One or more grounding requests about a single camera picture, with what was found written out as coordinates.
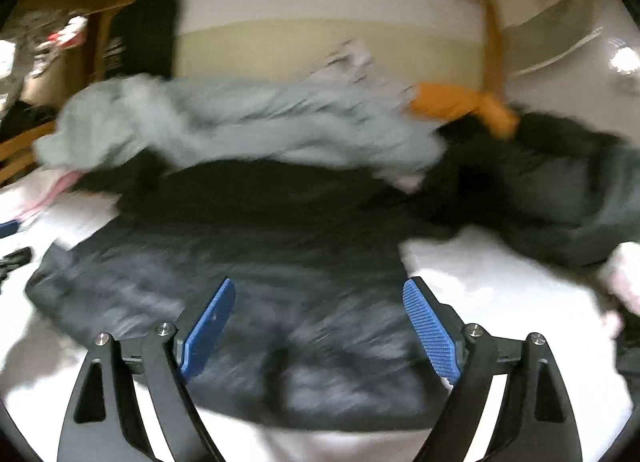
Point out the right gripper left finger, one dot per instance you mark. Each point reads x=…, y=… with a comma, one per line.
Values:
x=103, y=421

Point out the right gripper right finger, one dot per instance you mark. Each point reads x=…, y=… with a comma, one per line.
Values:
x=536, y=421

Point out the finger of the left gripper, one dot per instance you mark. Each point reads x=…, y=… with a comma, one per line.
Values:
x=17, y=259
x=9, y=228

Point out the black down puffer jacket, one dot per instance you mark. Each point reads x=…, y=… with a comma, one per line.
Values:
x=318, y=338

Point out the patterned clothes pile left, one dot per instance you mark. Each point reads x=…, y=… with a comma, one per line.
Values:
x=40, y=66

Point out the pink white cloth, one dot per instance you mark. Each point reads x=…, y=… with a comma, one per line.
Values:
x=39, y=189

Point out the pink floral cloth right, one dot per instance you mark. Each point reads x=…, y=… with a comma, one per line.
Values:
x=620, y=275

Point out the dark green fur-hood parka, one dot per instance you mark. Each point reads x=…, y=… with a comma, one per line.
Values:
x=556, y=191

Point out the black hanging garment bag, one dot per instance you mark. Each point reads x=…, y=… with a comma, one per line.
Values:
x=141, y=40

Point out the orange pillow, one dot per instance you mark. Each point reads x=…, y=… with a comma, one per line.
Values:
x=449, y=102

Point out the light grey-blue duvet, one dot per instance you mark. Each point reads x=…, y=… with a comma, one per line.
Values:
x=188, y=122

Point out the grey white crumpled garment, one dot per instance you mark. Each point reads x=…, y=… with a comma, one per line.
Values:
x=347, y=64

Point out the wooden bunk bed frame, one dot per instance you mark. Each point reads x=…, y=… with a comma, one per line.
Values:
x=411, y=41

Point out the wall lamp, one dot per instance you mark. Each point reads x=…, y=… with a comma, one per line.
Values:
x=624, y=64

